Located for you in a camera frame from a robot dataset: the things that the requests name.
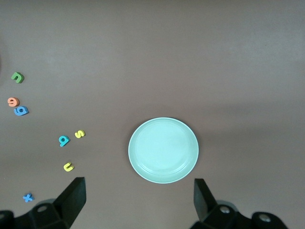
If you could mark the green plate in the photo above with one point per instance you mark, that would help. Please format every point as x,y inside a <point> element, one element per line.
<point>163,150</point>

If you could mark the yellow foam letter s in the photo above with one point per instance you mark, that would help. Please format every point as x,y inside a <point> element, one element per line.
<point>79,134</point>

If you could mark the green foam letter u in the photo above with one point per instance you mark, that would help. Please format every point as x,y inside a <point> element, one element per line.
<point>20,75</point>

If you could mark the blue foam letter x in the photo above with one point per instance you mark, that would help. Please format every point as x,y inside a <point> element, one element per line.
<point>28,197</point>

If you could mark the blue foam letter g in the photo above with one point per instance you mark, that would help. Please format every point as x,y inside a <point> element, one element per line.
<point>23,114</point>

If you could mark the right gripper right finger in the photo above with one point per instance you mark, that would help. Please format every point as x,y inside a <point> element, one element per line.
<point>205,205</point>

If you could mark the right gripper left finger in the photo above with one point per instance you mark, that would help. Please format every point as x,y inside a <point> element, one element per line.
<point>69,205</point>

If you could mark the yellow foam letter u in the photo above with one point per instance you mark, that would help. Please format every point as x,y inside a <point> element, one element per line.
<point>66,169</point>

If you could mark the teal foam letter b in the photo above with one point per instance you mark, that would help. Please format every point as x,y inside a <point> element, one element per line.
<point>62,143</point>

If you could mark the orange foam letter e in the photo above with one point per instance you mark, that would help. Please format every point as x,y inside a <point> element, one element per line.
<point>16,104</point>

